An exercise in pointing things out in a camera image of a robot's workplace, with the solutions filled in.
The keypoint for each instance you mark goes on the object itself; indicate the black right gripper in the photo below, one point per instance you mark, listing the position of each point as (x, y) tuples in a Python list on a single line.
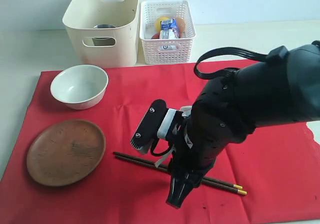
[(200, 139)]

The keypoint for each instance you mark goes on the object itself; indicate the red sausage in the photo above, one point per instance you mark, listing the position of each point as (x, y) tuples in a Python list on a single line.
[(156, 36)]

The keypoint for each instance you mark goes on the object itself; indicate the blue white milk carton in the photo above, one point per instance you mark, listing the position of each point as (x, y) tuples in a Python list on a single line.
[(169, 30)]

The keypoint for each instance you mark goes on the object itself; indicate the brown egg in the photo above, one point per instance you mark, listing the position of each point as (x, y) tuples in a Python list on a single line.
[(181, 25)]

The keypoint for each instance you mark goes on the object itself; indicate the stainless steel cup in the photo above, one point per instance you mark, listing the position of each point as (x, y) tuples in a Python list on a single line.
[(103, 41)]

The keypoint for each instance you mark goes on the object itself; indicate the red tablecloth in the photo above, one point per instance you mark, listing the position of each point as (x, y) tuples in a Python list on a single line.
[(277, 166)]

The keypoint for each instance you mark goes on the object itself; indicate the round wooden plate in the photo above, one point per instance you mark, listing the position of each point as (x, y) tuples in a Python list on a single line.
[(65, 153)]

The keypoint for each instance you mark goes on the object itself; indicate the white perforated plastic basket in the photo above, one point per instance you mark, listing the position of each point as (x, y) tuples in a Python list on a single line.
[(160, 51)]

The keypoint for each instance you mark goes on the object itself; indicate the white ceramic bowl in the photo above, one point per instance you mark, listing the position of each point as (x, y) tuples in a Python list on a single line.
[(80, 87)]

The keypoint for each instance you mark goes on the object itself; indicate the large cream plastic bin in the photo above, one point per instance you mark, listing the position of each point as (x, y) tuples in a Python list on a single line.
[(82, 15)]

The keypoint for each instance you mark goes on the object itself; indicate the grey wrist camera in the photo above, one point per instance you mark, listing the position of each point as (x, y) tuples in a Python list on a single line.
[(155, 125)]

